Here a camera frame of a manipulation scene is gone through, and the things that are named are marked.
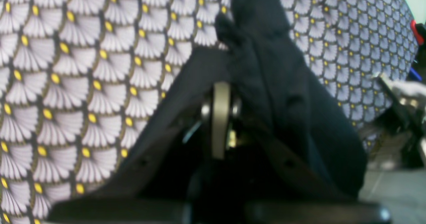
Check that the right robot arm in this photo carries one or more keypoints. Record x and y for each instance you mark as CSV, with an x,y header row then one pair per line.
x,y
404,148

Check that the dark grey T-shirt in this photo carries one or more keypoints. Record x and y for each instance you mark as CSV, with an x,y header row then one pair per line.
x,y
270,72

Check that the red table clamp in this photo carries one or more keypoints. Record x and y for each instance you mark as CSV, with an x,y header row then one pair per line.
x,y
419,32

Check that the fan-patterned tablecloth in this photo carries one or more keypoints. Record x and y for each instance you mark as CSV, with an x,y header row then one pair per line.
x,y
79,79

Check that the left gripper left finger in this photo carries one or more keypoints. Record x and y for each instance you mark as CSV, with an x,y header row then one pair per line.
x,y
152,187

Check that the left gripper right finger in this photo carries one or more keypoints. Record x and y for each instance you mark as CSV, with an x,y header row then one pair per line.
x,y
273,186

